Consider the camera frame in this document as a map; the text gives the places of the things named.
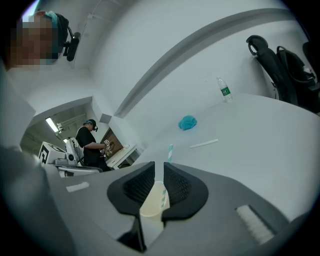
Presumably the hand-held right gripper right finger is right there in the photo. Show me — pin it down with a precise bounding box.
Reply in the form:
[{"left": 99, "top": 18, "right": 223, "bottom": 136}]
[{"left": 161, "top": 161, "right": 210, "bottom": 229}]

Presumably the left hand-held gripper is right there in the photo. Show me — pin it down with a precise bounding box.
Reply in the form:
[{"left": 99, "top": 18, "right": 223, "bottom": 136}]
[{"left": 38, "top": 136, "right": 104, "bottom": 178}]

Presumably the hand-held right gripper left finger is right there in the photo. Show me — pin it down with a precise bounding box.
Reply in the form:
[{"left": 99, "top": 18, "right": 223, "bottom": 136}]
[{"left": 106, "top": 161, "right": 156, "bottom": 253}]

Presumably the cream paper cup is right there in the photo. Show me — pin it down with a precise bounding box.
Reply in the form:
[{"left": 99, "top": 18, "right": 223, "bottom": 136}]
[{"left": 138, "top": 180, "right": 171, "bottom": 251}]

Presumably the teal striped paper straw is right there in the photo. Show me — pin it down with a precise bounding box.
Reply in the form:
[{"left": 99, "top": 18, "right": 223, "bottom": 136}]
[{"left": 159, "top": 143, "right": 174, "bottom": 209}]

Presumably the white straw wrapper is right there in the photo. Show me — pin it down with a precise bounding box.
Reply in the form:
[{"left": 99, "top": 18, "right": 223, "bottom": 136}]
[{"left": 189, "top": 138, "right": 219, "bottom": 149}]

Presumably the ceiling light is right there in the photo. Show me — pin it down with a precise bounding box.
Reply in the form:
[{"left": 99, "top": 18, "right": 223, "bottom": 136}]
[{"left": 45, "top": 117, "right": 58, "bottom": 133}]

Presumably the white desk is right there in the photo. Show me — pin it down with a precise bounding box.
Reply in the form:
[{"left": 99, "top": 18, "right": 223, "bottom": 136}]
[{"left": 105, "top": 143, "right": 139, "bottom": 170}]

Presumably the brown wooden panel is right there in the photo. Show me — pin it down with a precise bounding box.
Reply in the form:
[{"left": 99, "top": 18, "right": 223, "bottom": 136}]
[{"left": 99, "top": 126, "right": 125, "bottom": 154}]

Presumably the blue hair net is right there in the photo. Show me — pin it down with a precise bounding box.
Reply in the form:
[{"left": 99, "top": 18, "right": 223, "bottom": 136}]
[{"left": 177, "top": 114, "right": 199, "bottom": 132}]

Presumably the clear plastic water bottle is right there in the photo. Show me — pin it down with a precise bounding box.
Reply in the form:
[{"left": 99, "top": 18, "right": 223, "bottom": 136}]
[{"left": 215, "top": 76, "right": 234, "bottom": 104}]

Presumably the person's head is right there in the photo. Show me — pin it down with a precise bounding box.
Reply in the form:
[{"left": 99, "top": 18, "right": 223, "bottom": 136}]
[{"left": 6, "top": 13, "right": 62, "bottom": 71}]

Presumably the teal hair cap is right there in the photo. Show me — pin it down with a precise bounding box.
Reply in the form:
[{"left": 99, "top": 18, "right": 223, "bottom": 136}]
[{"left": 34, "top": 10, "right": 59, "bottom": 23}]

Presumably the black office chair with headrest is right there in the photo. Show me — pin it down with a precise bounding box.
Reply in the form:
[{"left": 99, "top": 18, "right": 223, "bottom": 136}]
[{"left": 245, "top": 34, "right": 300, "bottom": 107}]

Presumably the black head-worn camera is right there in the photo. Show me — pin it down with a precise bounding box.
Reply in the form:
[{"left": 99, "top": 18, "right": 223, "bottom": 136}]
[{"left": 53, "top": 13, "right": 82, "bottom": 63}]

